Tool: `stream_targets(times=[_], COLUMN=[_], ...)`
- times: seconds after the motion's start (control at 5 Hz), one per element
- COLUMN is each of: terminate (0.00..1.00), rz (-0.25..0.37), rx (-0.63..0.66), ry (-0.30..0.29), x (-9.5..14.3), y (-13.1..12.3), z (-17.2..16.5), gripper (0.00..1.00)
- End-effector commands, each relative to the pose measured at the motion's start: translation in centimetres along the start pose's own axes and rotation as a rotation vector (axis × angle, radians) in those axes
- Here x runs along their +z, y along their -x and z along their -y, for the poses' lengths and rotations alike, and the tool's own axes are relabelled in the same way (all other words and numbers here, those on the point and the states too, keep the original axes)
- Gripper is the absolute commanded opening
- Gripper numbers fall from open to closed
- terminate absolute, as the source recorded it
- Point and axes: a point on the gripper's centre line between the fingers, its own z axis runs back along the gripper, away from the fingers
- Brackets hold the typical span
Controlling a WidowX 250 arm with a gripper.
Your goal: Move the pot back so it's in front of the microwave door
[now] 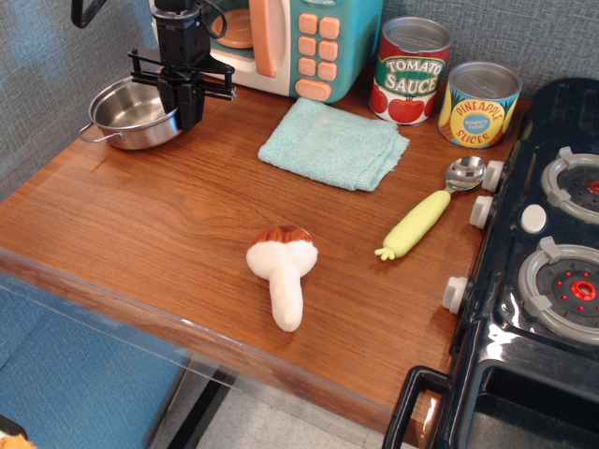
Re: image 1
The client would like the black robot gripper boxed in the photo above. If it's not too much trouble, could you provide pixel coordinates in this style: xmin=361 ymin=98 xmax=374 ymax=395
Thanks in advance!
xmin=129 ymin=11 xmax=236 ymax=132

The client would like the stainless steel pot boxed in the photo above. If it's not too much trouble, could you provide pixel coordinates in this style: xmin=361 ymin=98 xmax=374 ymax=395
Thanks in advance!
xmin=79 ymin=77 xmax=183 ymax=151

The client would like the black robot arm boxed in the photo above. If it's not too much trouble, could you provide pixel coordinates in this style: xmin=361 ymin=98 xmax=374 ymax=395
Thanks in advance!
xmin=129 ymin=1 xmax=236 ymax=133

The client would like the orange microwave turntable plate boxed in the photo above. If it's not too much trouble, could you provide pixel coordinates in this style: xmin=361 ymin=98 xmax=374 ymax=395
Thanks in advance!
xmin=212 ymin=7 xmax=253 ymax=50

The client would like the teal toy microwave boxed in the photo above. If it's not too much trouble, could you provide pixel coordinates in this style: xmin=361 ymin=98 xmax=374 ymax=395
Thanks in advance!
xmin=148 ymin=0 xmax=384 ymax=105

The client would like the teal folded cloth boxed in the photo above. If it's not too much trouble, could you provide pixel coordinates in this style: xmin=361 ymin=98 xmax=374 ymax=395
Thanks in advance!
xmin=257 ymin=98 xmax=410 ymax=192

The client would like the plush mushroom toy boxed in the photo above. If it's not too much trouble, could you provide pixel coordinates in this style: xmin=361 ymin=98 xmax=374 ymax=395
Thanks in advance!
xmin=246 ymin=225 xmax=318 ymax=332

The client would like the tomato sauce can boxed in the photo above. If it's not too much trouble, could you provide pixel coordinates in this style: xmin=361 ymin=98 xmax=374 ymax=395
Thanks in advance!
xmin=370 ymin=16 xmax=452 ymax=124

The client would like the pineapple slices can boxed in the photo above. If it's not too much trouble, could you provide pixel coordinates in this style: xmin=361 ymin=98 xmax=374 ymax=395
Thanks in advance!
xmin=438 ymin=61 xmax=522 ymax=149

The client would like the orange plush toy corner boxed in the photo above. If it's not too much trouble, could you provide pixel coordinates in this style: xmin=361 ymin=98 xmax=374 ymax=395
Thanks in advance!
xmin=0 ymin=434 xmax=37 ymax=449

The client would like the black toy stove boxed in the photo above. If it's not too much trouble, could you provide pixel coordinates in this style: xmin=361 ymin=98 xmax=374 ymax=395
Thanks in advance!
xmin=384 ymin=78 xmax=598 ymax=448

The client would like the black cable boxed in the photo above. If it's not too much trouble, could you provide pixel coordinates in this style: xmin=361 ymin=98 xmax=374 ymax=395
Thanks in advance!
xmin=69 ymin=0 xmax=107 ymax=29

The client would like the spoon with green handle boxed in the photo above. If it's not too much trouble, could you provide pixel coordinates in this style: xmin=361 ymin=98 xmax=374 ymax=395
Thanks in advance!
xmin=374 ymin=155 xmax=486 ymax=261

